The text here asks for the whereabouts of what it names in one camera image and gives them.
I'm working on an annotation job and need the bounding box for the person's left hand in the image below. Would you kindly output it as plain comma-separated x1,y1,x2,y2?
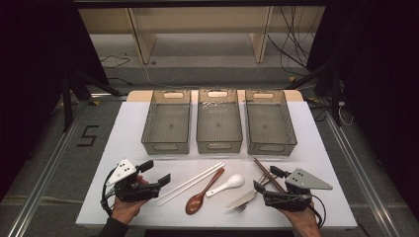
111,175,150,225

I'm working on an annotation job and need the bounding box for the white chopstick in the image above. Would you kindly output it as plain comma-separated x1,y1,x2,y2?
153,161,223,202
157,163,226,207

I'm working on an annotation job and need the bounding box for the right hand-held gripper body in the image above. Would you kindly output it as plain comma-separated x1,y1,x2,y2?
263,167,334,212

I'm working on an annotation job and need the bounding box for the brown wooden spoon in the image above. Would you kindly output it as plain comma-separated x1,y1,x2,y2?
185,167,225,216

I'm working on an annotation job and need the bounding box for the grey translucent plastic bin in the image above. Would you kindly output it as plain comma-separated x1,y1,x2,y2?
196,88,244,155
244,89,298,157
140,89,193,156

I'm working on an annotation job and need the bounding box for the silver fork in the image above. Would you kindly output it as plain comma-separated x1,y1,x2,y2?
231,174,270,214

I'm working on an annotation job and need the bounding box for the wooden table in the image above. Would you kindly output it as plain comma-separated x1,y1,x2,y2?
126,89,304,103

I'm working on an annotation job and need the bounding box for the white table cover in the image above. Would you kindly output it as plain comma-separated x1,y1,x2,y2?
75,100,359,230

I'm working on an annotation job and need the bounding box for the short aluminium floor rail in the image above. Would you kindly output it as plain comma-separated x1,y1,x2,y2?
89,93,129,102

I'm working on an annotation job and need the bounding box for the white cable with plug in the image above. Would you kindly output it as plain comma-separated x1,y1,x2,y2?
337,100,354,126

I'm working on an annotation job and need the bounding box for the bundle of black cables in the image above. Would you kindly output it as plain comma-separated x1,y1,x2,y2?
266,6,317,77

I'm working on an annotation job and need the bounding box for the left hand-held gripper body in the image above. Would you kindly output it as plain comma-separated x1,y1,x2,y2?
106,158,162,202

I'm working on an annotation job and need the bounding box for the black curtain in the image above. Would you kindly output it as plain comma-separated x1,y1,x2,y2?
0,0,110,201
305,0,419,218

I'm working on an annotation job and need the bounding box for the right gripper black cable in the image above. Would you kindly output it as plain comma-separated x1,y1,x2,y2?
307,193,328,229

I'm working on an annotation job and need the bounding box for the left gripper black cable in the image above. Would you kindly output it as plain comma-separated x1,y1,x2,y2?
100,167,119,217

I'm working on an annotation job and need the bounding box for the white ceramic spoon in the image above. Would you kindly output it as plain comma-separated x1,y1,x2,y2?
205,173,246,198

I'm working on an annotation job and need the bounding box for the black tripod stand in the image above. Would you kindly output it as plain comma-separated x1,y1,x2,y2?
60,70,125,132

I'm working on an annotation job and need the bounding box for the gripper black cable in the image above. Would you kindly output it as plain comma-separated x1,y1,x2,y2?
307,193,328,229
100,167,119,217

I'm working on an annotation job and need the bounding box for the black floor cable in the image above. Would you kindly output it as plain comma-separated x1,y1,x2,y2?
99,53,131,70

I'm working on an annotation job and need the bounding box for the black metal stand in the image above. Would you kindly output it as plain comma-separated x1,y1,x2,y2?
286,58,344,127

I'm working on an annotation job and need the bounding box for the white floor cable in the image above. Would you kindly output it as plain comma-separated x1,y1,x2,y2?
141,63,199,91

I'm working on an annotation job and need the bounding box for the light wooden desk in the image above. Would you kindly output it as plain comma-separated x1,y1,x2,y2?
78,6,327,65

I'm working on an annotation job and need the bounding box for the person's right hand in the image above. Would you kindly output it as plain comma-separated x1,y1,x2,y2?
278,201,321,231

